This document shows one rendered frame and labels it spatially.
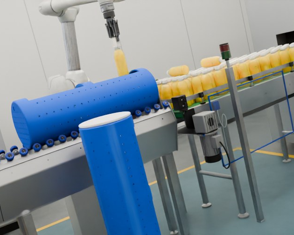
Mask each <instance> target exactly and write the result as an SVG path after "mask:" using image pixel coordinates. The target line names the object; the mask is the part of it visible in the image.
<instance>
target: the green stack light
mask: <svg viewBox="0 0 294 235"><path fill-rule="evenodd" d="M220 53H221V57H222V60H224V59H228V58H231V52H230V50H228V51H224V52H220Z"/></svg>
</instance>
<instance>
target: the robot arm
mask: <svg viewBox="0 0 294 235"><path fill-rule="evenodd" d="M121 1H125V0H45V1H43V2H41V3H40V5H39V7H38V10H39V12H40V13H41V14H43V15H45V16H47V15H49V16H57V18H58V19H59V21H60V23H61V25H62V32H63V40H64V47H65V53H66V59H67V66H68V72H67V73H66V77H64V76H63V75H56V76H52V77H49V79H48V81H47V93H48V95H52V94H56V93H59V92H63V91H67V90H71V89H74V88H75V86H76V85H77V84H80V83H84V82H91V81H90V79H89V78H88V77H87V76H86V74H85V72H84V71H83V70H82V69H81V66H80V60H79V53H78V47H77V38H76V31H75V24H74V22H75V20H76V16H77V15H78V13H79V5H83V4H89V3H94V2H99V5H100V9H101V12H102V13H103V16H104V19H106V24H105V26H106V29H107V33H108V36H109V38H111V40H112V45H113V48H114V46H117V48H118V47H121V44H120V41H119V35H120V32H119V27H118V20H115V19H114V17H115V13H114V9H115V8H114V4H113V3H114V2H121ZM114 35H115V36H114Z"/></svg>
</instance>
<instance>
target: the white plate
mask: <svg viewBox="0 0 294 235"><path fill-rule="evenodd" d="M130 114H131V113H130V112H128V111H124V112H117V113H113V114H108V115H104V116H100V117H97V118H93V119H90V120H88V121H85V122H83V123H81V124H80V125H79V128H91V127H96V126H100V125H105V124H109V123H112V122H115V121H118V120H121V119H124V118H126V117H128V116H130Z"/></svg>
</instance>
